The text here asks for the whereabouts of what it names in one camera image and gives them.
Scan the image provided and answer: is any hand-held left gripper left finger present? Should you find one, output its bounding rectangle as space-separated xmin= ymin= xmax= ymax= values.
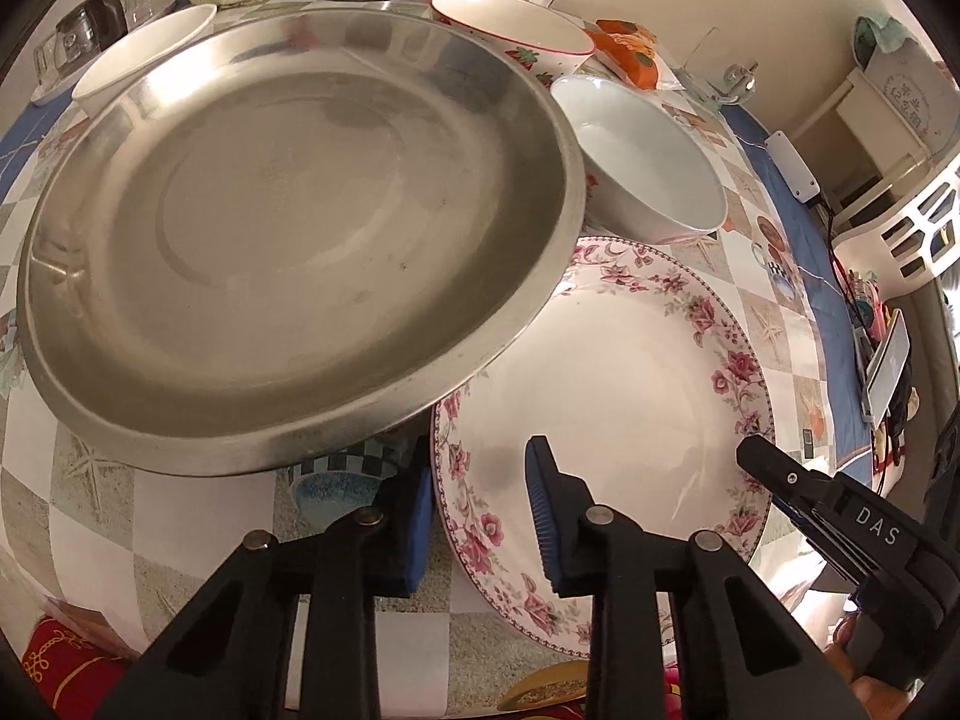
xmin=94 ymin=431 xmax=436 ymax=720

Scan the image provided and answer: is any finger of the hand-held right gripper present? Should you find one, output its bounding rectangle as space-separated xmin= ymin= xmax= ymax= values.
xmin=736 ymin=435 xmax=835 ymax=520

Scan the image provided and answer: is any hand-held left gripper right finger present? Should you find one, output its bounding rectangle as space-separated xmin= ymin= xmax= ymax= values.
xmin=523 ymin=435 xmax=871 ymax=720

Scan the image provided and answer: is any pink floral porcelain plate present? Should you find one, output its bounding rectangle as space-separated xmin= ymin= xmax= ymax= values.
xmin=430 ymin=236 xmax=776 ymax=662

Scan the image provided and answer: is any large stainless steel plate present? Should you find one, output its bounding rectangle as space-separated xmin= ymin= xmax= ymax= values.
xmin=16 ymin=13 xmax=586 ymax=477

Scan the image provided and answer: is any white oval bowl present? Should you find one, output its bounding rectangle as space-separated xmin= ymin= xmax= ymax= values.
xmin=71 ymin=4 xmax=218 ymax=119

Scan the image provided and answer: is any person's right hand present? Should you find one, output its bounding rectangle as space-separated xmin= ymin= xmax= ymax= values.
xmin=829 ymin=611 xmax=914 ymax=713

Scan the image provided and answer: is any white power strip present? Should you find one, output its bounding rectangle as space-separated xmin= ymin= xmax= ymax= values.
xmin=765 ymin=131 xmax=822 ymax=203

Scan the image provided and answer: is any white plastic basket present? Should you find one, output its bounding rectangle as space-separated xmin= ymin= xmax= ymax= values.
xmin=829 ymin=161 xmax=960 ymax=284

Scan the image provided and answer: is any round white bowl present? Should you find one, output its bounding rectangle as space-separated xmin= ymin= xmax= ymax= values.
xmin=550 ymin=75 xmax=730 ymax=243

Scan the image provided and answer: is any red patterned cloth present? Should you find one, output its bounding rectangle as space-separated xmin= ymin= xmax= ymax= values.
xmin=21 ymin=615 xmax=132 ymax=720

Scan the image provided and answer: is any white plastic chair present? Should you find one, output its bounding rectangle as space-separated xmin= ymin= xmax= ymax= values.
xmin=791 ymin=67 xmax=935 ymax=230

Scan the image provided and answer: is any white labelled box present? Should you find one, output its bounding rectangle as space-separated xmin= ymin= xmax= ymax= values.
xmin=862 ymin=30 xmax=960 ymax=160

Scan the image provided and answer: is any clear glass mug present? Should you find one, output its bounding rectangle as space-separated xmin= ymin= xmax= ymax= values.
xmin=675 ymin=26 xmax=760 ymax=104

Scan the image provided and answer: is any orange snack packet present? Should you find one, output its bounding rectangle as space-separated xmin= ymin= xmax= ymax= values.
xmin=596 ymin=19 xmax=657 ymax=42
xmin=587 ymin=34 xmax=662 ymax=89

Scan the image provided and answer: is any teal cloth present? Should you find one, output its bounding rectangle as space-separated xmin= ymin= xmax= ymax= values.
xmin=853 ymin=13 xmax=914 ymax=62

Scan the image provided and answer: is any strawberry print bowl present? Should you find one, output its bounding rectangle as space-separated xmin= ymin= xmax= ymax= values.
xmin=431 ymin=0 xmax=596 ymax=87

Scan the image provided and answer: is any white oval tray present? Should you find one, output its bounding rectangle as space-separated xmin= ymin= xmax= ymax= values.
xmin=30 ymin=0 xmax=185 ymax=107

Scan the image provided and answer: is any glass teapot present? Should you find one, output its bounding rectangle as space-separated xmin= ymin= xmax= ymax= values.
xmin=56 ymin=0 xmax=126 ymax=61

